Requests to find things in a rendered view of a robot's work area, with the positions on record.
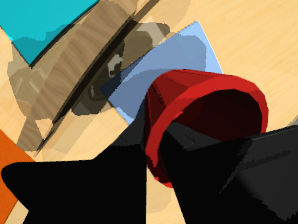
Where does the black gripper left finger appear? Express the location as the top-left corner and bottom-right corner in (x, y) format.
(1, 116), (148, 224)

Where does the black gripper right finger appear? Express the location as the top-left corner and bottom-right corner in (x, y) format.
(158, 120), (298, 224)

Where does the red cup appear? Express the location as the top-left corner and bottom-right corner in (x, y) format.
(144, 68), (269, 189)

